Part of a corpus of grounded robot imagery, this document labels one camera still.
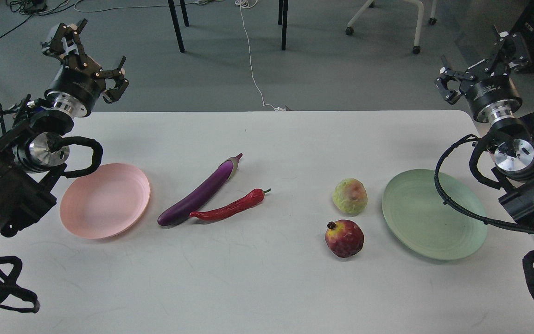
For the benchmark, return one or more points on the green yellow guava fruit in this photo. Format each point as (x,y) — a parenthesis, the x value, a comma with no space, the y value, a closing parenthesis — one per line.
(350,196)

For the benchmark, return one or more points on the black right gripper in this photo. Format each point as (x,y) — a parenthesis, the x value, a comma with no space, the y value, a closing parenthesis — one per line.
(510,52)

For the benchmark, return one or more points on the red pomegranate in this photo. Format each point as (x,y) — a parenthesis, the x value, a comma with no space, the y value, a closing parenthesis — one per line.
(344,238)

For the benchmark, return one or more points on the black table legs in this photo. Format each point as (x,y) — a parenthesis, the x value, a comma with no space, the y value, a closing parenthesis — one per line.
(283,6)
(175,21)

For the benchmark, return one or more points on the white wheeled chair base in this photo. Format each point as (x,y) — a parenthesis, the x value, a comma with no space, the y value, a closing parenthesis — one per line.
(426,14)

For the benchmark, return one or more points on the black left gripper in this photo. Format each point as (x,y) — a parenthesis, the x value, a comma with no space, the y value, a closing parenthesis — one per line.
(73,86)

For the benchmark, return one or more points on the light green plate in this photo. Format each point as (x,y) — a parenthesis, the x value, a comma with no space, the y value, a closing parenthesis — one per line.
(416,214)

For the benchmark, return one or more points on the black table legs right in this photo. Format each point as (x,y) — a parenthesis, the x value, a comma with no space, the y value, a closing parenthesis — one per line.
(283,6)

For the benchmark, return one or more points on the pink plate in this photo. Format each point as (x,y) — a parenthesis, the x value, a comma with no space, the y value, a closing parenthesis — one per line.
(105,203)

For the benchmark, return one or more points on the red chili pepper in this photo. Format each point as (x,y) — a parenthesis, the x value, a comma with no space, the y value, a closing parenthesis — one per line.
(252,199)

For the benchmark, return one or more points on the purple eggplant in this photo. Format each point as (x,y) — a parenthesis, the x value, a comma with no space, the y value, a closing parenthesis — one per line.
(180,212)

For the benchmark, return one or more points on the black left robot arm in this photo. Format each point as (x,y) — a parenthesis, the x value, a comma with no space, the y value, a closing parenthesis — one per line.
(36,149)

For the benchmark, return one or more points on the black table legs left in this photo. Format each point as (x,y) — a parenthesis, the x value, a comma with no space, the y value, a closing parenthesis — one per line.
(175,21)

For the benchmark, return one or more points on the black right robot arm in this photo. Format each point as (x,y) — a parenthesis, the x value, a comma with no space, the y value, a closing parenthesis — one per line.
(504,157)

